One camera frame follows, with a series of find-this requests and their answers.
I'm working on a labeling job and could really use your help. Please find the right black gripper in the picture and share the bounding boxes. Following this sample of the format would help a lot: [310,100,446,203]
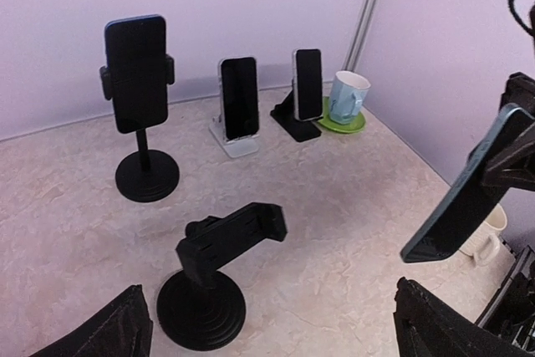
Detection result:
[481,72,534,190]

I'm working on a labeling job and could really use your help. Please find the light blue mug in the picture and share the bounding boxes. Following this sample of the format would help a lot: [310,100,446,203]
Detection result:
[329,70,371,125]

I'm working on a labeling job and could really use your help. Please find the right aluminium frame post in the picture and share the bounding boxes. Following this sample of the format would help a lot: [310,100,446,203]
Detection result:
[343,0,378,73]

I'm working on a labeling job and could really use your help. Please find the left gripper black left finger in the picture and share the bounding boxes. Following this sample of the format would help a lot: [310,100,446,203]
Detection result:
[35,284,153,357]

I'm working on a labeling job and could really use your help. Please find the blue phone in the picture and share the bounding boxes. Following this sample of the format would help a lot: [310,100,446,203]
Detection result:
[104,14,170,134]

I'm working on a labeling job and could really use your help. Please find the cream ceramic mug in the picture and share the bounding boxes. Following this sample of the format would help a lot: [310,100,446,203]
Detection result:
[460,204,508,266]

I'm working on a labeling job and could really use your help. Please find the white folding phone stand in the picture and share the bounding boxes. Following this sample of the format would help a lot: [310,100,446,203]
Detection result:
[209,117,260,159]

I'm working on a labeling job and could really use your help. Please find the teal phone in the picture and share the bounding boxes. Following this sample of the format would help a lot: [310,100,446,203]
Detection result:
[400,104,534,263]

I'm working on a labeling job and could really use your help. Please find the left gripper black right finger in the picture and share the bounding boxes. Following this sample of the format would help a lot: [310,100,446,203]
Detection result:
[393,277,529,357]

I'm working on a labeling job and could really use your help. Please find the black folding phone stand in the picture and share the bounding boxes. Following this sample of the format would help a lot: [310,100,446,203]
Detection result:
[270,89,323,143]

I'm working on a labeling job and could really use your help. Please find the green saucer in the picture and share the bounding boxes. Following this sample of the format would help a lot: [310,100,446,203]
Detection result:
[316,96,366,135]

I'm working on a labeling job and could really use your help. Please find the black round-base stand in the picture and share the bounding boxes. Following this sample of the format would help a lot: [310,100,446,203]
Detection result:
[99,55,180,203]
[156,202,288,352]

